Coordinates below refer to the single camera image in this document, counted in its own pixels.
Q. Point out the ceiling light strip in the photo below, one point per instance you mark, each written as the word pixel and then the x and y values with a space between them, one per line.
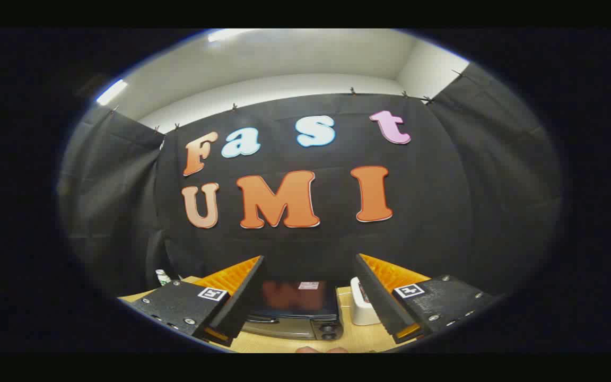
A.
pixel 226 35
pixel 111 92

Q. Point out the white pop-up toaster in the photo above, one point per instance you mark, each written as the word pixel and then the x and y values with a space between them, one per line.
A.
pixel 361 314

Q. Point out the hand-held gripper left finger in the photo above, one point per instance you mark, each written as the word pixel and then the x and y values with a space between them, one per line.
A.
pixel 239 302

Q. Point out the white green-label bottle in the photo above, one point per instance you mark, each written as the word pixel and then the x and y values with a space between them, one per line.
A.
pixel 162 277

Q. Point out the black backdrop cloth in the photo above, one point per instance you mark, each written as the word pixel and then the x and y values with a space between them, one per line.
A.
pixel 433 201

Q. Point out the black toaster oven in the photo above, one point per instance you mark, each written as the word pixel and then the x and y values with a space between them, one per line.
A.
pixel 295 324

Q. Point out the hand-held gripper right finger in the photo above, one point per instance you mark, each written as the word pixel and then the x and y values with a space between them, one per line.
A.
pixel 377 297

